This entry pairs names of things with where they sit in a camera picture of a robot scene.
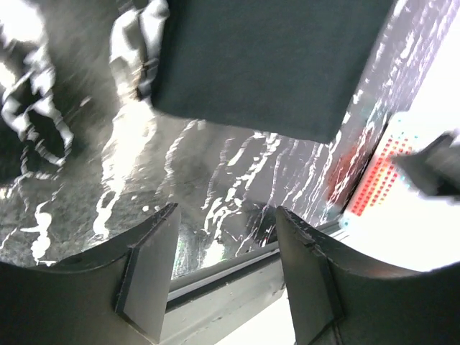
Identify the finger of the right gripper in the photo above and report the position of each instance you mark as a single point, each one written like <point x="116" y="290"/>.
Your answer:
<point x="434" y="170"/>

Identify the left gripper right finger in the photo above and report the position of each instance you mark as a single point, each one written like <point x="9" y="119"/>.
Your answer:
<point x="338" y="295"/>

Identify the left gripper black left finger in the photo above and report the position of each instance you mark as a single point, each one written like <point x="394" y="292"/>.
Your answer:
<point x="114" y="293"/>

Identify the black t shirt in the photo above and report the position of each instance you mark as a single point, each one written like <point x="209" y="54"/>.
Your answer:
<point x="287" y="67"/>

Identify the orange t shirt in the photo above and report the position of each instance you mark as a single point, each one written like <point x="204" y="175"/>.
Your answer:
<point x="380" y="174"/>

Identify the white plastic laundry basket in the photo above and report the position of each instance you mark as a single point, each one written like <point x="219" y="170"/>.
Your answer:
<point x="387" y="218"/>

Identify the black marbled table mat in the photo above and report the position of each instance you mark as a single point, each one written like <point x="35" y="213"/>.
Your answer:
<point x="126" y="161"/>

